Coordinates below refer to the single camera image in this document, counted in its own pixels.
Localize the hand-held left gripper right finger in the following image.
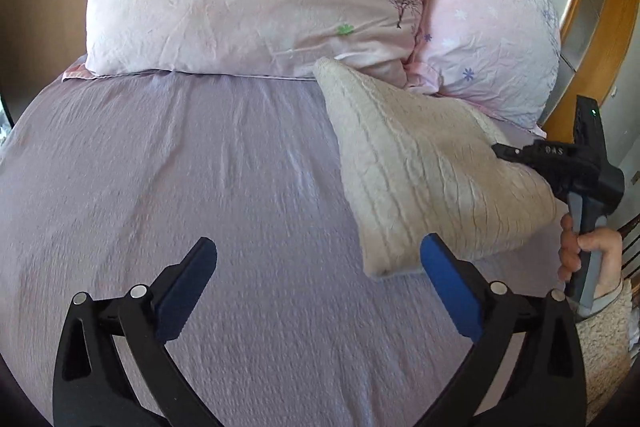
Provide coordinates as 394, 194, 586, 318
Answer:
417, 233, 586, 427

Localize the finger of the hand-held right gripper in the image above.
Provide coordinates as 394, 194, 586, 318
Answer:
491, 143, 529, 166

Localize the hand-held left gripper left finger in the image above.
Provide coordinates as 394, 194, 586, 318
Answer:
52, 237, 223, 427

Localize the beige textured cushion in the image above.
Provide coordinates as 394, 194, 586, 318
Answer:
313, 57, 559, 281

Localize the person's right forearm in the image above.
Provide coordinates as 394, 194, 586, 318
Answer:
574, 278, 636, 425

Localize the person's right hand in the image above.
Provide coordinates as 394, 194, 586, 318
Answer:
558, 213, 624, 298

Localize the lilac bed sheet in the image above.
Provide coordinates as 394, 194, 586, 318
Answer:
0, 68, 581, 427

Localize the wooden headboard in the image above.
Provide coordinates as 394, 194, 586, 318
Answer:
506, 0, 640, 142

